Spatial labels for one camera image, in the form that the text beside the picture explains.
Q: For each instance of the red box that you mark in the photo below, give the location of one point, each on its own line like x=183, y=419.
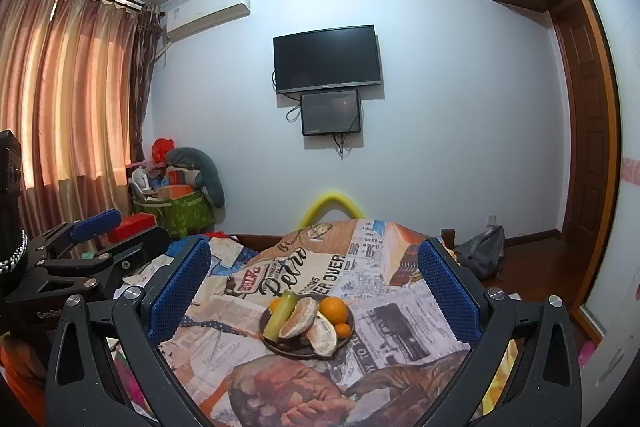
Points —
x=132, y=227

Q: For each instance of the yellow green banana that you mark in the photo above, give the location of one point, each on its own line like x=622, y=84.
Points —
x=279, y=317

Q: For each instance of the small mandarin orange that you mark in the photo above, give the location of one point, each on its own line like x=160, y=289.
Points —
x=343, y=330

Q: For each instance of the black wall television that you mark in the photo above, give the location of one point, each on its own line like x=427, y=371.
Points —
x=327, y=57

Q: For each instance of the orange box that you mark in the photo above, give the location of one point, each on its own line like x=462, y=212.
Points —
x=175, y=192

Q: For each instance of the blue white bedsheet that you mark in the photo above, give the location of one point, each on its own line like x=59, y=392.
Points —
x=225, y=252

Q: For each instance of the grey bag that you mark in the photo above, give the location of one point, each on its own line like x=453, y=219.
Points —
x=482, y=252

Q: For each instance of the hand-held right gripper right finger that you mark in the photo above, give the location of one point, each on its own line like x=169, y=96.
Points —
x=450, y=292

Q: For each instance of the teal plastic item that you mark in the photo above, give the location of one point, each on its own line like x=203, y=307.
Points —
x=95, y=255

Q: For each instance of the printed blanket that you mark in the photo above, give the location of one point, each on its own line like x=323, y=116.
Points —
x=380, y=332

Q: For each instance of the white frosted wardrobe door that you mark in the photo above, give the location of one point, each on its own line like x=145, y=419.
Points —
x=617, y=247

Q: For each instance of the brown patterned drape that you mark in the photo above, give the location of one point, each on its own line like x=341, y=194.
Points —
x=145, y=72

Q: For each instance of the red plastic bag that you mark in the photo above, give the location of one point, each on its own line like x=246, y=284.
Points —
x=162, y=149

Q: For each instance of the dark round plate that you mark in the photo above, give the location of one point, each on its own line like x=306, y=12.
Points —
x=295, y=353

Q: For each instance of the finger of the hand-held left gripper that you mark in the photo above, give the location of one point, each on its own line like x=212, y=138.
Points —
x=95, y=224
x=145, y=244

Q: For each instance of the person's left forearm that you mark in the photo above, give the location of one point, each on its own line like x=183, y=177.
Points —
x=20, y=377

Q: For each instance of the pink item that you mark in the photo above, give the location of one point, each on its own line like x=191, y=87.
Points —
x=586, y=354

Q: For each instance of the small black wall monitor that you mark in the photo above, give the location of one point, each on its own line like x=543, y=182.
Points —
x=330, y=112

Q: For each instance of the green bag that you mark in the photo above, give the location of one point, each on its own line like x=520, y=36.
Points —
x=187, y=217

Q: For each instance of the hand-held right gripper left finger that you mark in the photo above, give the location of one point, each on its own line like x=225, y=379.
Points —
x=180, y=287

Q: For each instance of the white air conditioner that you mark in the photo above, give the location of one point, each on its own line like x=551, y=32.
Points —
x=210, y=9

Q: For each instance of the wooden door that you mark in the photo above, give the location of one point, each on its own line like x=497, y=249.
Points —
x=585, y=132

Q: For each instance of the orange pink curtain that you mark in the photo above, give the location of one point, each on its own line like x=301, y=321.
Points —
x=65, y=97

